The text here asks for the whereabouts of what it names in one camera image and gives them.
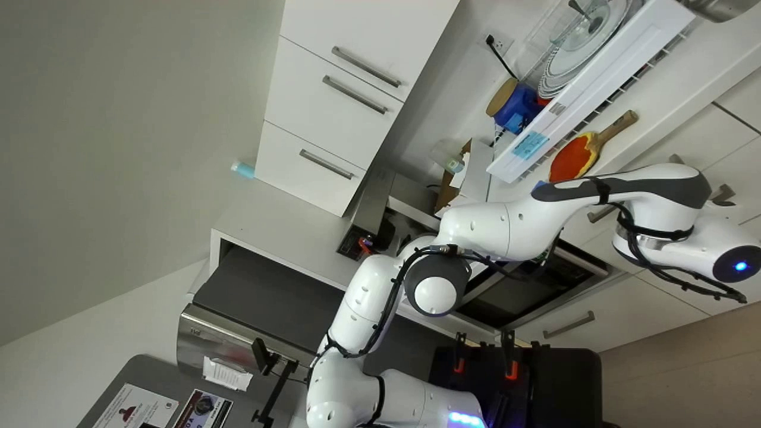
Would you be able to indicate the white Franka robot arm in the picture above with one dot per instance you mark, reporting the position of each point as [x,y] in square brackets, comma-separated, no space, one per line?
[508,227]

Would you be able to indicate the small brown box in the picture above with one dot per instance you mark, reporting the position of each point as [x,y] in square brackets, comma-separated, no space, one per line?
[452,185]

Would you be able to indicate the orange clamp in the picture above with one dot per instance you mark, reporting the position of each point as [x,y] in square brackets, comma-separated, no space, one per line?
[458,364]
[513,368]

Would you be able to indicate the dark built-in oven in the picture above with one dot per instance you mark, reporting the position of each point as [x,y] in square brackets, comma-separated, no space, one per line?
[538,287]

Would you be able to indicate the blue container with cork lid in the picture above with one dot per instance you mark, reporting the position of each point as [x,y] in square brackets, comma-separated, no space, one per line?
[520,107]

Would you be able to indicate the black clamp stand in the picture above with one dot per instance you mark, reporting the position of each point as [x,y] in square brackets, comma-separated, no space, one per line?
[274,380]

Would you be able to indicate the red table tennis paddle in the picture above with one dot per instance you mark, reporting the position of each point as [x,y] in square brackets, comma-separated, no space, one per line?
[574,161]

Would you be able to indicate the black equipment cart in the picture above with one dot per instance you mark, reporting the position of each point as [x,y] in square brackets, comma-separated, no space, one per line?
[555,389]

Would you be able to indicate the white dish drying rack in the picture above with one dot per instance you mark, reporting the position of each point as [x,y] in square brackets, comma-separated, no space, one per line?
[603,87]

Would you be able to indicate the stacked plates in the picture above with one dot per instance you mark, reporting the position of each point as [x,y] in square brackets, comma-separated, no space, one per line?
[583,49]

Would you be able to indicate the printed photo card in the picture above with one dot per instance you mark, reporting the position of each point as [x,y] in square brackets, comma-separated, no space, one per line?
[202,406]

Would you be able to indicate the printed paper sheet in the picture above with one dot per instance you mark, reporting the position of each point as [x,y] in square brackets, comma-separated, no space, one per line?
[133,406]

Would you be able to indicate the steel pot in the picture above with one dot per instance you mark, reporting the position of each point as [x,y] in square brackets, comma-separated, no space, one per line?
[722,7]

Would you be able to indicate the wide white wall cabinet door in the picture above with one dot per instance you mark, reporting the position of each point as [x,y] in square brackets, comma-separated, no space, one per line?
[293,179]

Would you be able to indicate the small teal wall object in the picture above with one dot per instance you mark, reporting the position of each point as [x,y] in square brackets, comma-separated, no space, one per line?
[243,169]

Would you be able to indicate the narrow white wall cabinet door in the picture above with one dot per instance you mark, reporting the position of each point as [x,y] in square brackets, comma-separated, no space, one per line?
[381,32]

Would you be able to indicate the black wall plug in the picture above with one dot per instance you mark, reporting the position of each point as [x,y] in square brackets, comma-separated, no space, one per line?
[498,56]

